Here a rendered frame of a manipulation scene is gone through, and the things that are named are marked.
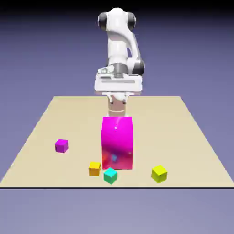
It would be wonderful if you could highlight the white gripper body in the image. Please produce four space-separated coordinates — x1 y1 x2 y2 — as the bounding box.
94 72 144 96

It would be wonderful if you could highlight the small purple cube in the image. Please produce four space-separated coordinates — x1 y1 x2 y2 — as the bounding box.
54 138 69 154

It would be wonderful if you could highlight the small orange cube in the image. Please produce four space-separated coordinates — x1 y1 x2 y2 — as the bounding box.
88 161 101 177

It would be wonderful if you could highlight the small teal cube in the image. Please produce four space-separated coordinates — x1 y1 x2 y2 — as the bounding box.
103 167 118 185

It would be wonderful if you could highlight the small yellow cube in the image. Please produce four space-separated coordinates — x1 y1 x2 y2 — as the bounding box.
151 165 168 184

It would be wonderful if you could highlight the large magenta box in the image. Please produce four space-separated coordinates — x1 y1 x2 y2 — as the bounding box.
101 116 134 171

